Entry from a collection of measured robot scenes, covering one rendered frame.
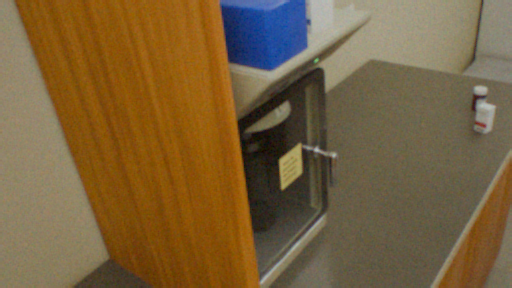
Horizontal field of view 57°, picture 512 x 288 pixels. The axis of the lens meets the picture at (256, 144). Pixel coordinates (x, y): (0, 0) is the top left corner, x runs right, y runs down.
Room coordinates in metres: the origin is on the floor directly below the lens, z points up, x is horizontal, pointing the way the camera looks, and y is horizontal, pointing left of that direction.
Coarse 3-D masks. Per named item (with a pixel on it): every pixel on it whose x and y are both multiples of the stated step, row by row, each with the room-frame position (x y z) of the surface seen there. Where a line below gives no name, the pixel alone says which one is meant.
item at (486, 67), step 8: (480, 56) 3.19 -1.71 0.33; (488, 56) 3.18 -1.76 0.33; (496, 56) 3.15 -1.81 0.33; (472, 64) 3.08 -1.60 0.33; (480, 64) 3.06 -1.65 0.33; (488, 64) 3.05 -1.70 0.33; (496, 64) 3.03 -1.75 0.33; (504, 64) 3.02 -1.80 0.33; (464, 72) 2.97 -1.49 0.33; (472, 72) 2.95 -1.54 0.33; (480, 72) 2.94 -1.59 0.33; (488, 72) 2.92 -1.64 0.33; (496, 72) 2.91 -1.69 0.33; (504, 72) 2.89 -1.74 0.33; (504, 80) 2.78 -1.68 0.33
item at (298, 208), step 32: (288, 96) 0.82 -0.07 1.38; (320, 96) 0.90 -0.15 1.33; (256, 128) 0.74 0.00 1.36; (288, 128) 0.81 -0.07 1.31; (320, 128) 0.90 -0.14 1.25; (256, 160) 0.73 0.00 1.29; (320, 160) 0.89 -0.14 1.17; (256, 192) 0.73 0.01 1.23; (288, 192) 0.80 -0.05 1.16; (320, 192) 0.89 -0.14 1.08; (256, 224) 0.72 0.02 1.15; (288, 224) 0.79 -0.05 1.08; (256, 256) 0.71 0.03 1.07
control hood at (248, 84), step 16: (336, 16) 0.85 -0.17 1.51; (352, 16) 0.84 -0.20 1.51; (368, 16) 0.84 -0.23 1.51; (320, 32) 0.77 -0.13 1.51; (336, 32) 0.77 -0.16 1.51; (352, 32) 0.83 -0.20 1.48; (320, 48) 0.72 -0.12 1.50; (336, 48) 0.87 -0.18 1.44; (240, 64) 0.68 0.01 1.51; (288, 64) 0.66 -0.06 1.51; (304, 64) 0.72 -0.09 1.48; (240, 80) 0.65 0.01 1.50; (256, 80) 0.63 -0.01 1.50; (272, 80) 0.62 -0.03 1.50; (240, 96) 0.65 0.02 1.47; (256, 96) 0.64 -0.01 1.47; (240, 112) 0.66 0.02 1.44
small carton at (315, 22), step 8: (312, 0) 0.77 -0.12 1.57; (320, 0) 0.78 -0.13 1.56; (328, 0) 0.79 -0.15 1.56; (312, 8) 0.77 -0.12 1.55; (320, 8) 0.78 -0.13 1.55; (328, 8) 0.79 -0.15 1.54; (312, 16) 0.77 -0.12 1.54; (320, 16) 0.78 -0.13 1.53; (328, 16) 0.79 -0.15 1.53; (312, 24) 0.77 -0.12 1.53; (320, 24) 0.78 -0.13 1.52; (328, 24) 0.79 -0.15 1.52; (312, 32) 0.77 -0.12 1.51
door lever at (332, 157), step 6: (318, 150) 0.88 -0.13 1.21; (324, 156) 0.86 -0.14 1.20; (330, 156) 0.85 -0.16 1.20; (336, 156) 0.85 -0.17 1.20; (330, 162) 0.85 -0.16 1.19; (336, 162) 0.85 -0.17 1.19; (330, 168) 0.85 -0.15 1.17; (336, 168) 0.85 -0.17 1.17; (330, 174) 0.85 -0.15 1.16; (336, 174) 0.85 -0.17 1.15; (330, 180) 0.85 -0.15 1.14; (336, 180) 0.85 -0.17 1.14; (330, 186) 0.85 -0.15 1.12
